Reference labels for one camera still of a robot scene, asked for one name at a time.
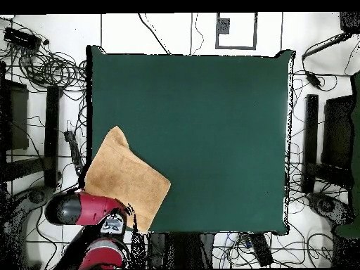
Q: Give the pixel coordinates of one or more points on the tan terry towel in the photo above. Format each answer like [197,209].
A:
[126,177]

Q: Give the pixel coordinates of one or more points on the dark green table cloth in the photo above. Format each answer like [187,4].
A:
[225,112]

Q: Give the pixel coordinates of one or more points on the black power strip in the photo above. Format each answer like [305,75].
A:
[73,149]

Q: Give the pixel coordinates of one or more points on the black stand bar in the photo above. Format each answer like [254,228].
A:
[310,140]
[52,135]

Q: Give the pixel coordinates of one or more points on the black power brick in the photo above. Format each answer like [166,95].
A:
[261,250]

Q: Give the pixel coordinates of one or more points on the black power adapter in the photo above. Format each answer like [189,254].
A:
[313,78]

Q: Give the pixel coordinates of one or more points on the dark square case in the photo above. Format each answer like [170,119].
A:
[337,132]
[17,118]

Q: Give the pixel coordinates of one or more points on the black rod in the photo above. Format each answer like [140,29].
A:
[326,45]

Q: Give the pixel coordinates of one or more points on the black electronics box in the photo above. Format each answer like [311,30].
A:
[21,38]

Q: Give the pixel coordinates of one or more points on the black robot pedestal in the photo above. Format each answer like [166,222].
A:
[182,250]

